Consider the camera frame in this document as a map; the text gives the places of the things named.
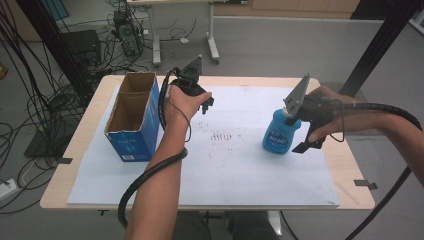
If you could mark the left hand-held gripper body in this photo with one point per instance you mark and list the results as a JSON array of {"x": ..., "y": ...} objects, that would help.
[{"x": 191, "y": 78}]

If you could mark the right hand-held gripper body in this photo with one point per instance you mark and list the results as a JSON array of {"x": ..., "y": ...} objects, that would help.
[{"x": 313, "y": 111}]

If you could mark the blue plastic bottle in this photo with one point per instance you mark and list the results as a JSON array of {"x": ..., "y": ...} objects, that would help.
[{"x": 278, "y": 136}]

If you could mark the blue cardboard box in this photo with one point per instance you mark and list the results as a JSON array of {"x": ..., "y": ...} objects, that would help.
[{"x": 140, "y": 140}]

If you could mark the person's left hand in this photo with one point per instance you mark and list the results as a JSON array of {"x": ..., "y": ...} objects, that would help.
[{"x": 180, "y": 106}]

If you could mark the person's right hand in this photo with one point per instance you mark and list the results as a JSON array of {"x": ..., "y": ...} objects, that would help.
[{"x": 346, "y": 120}]

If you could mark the white power adapter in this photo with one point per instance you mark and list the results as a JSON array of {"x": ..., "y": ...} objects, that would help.
[{"x": 184, "y": 40}]

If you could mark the black table clip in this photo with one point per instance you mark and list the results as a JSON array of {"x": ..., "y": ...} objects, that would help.
[
  {"x": 365, "y": 184},
  {"x": 65, "y": 160}
]

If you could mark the white table sheet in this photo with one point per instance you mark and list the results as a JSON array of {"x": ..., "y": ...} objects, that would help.
[{"x": 233, "y": 180}]

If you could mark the black computer tower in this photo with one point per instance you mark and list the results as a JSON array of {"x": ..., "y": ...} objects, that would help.
[{"x": 128, "y": 35}]

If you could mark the white table leg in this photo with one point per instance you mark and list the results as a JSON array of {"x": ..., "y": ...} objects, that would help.
[{"x": 275, "y": 221}]

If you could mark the wooden cabinet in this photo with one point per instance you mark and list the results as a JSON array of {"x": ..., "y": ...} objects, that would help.
[{"x": 300, "y": 8}]

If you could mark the black equipment case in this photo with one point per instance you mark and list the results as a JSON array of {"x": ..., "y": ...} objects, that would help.
[{"x": 81, "y": 46}]

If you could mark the white power strip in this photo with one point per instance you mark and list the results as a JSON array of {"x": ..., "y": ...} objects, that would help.
[{"x": 7, "y": 189}]

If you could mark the white desk frame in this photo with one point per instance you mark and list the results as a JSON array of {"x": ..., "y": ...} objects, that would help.
[{"x": 212, "y": 40}]

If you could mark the black metal post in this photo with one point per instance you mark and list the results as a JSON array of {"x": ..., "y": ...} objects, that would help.
[
  {"x": 380, "y": 43},
  {"x": 56, "y": 43}
]

